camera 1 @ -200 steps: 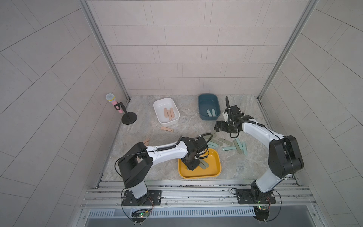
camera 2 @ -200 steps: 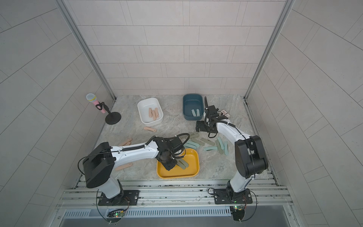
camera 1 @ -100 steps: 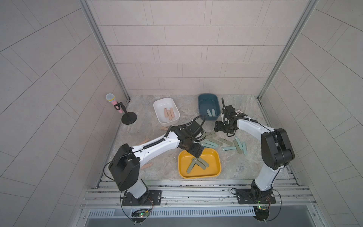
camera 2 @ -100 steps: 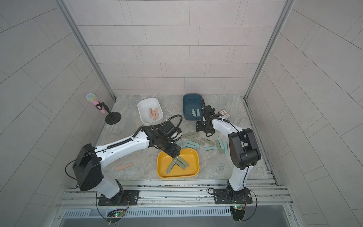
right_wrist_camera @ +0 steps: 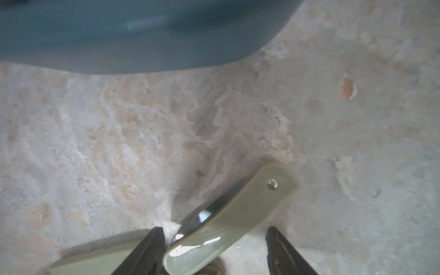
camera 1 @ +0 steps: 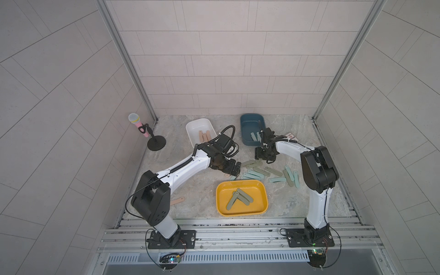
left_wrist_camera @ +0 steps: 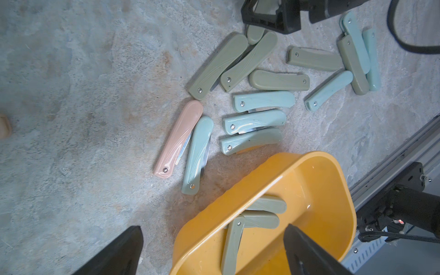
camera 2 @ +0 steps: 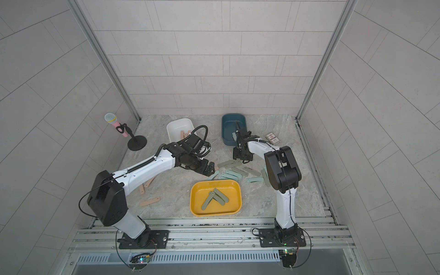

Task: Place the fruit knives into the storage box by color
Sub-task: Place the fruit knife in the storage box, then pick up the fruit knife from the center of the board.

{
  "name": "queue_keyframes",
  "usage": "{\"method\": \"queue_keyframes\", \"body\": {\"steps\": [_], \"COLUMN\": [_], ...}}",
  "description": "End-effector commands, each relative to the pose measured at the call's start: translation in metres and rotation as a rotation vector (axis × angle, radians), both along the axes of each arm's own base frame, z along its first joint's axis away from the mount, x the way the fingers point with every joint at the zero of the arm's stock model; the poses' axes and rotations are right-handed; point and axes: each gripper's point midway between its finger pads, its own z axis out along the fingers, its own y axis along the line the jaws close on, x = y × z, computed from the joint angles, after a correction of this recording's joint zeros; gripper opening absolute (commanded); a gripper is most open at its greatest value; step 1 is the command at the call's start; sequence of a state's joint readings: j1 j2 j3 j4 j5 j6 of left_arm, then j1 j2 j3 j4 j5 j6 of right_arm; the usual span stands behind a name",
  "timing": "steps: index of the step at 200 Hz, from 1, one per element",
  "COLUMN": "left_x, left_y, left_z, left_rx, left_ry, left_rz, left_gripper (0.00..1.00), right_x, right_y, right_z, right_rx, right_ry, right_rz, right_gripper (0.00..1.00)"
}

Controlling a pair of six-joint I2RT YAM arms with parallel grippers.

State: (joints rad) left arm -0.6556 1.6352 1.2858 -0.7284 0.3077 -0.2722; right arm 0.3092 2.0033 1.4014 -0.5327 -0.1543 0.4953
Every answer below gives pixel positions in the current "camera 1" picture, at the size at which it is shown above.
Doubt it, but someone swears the mint folding knife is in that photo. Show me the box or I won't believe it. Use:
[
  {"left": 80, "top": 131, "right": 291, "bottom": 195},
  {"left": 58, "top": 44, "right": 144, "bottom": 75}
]
[
  {"left": 243, "top": 172, "right": 265, "bottom": 181},
  {"left": 285, "top": 166, "right": 294, "bottom": 182},
  {"left": 269, "top": 177, "right": 287, "bottom": 183}
]

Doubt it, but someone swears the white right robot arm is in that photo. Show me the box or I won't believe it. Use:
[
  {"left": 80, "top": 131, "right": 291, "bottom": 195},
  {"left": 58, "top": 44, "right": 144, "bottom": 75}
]
[{"left": 255, "top": 128, "right": 339, "bottom": 230}]

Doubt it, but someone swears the dark teal storage box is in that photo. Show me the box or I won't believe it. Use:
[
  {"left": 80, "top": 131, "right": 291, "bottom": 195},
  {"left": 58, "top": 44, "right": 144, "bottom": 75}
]
[{"left": 240, "top": 113, "right": 266, "bottom": 146}]

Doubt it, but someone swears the pink folding knife front left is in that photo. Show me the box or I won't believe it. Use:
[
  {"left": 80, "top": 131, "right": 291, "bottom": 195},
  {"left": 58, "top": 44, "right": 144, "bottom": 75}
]
[{"left": 170, "top": 197, "right": 185, "bottom": 206}]

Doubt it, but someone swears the mint folding knife far right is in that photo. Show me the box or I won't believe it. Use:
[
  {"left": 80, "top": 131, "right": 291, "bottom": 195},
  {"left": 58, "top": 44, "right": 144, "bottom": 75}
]
[{"left": 285, "top": 166, "right": 294, "bottom": 182}]

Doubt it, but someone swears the olive folding knife pair lower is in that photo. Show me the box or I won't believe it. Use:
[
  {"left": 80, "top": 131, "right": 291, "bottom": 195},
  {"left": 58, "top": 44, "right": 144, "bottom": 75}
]
[{"left": 245, "top": 162, "right": 263, "bottom": 169}]

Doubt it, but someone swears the olive folding knife bottom right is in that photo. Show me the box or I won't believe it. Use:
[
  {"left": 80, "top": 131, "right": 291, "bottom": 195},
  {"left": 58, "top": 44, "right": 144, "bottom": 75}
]
[{"left": 264, "top": 167, "right": 284, "bottom": 177}]

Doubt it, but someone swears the olive folding knife far right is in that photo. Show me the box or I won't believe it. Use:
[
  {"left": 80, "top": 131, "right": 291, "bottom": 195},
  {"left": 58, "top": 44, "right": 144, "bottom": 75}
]
[{"left": 283, "top": 169, "right": 294, "bottom": 187}]

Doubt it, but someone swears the mint folding knife right front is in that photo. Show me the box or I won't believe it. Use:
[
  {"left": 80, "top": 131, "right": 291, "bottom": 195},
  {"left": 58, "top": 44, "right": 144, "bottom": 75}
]
[{"left": 269, "top": 177, "right": 287, "bottom": 183}]

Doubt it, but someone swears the yellow storage box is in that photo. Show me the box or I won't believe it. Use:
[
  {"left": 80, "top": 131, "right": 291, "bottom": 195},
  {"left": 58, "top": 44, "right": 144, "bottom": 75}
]
[{"left": 215, "top": 179, "right": 269, "bottom": 217}]

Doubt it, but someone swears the mint folding knife lower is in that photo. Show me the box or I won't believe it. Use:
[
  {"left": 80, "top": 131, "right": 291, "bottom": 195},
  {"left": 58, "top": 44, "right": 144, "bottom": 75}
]
[{"left": 243, "top": 172, "right": 265, "bottom": 181}]

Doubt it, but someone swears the pink toy microphone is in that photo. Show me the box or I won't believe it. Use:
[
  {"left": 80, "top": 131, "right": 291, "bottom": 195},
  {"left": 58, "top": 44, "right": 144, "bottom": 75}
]
[{"left": 128, "top": 113, "right": 150, "bottom": 138}]

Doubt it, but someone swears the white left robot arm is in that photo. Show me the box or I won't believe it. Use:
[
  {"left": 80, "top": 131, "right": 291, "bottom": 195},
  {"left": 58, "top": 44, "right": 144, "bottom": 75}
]
[{"left": 129, "top": 134, "right": 241, "bottom": 246}]

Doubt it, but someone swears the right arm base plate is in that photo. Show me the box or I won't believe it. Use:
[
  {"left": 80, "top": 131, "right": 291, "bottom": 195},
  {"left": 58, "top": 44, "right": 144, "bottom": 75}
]
[{"left": 280, "top": 228, "right": 335, "bottom": 248}]

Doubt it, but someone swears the olive folding knife long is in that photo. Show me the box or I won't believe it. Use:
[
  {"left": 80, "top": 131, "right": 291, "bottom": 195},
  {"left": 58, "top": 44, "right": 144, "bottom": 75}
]
[{"left": 253, "top": 167, "right": 271, "bottom": 177}]

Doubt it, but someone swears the white storage box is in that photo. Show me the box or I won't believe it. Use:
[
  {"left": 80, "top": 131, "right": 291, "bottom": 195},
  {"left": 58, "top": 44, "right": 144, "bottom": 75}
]
[{"left": 186, "top": 118, "right": 217, "bottom": 147}]

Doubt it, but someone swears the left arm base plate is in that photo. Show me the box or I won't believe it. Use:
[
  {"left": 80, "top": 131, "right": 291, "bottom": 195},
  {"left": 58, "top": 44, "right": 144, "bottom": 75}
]
[{"left": 147, "top": 229, "right": 197, "bottom": 249}]

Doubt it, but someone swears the black microphone stand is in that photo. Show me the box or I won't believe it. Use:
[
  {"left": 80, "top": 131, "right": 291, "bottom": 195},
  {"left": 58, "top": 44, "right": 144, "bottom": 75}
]
[{"left": 140, "top": 123, "right": 166, "bottom": 151}]

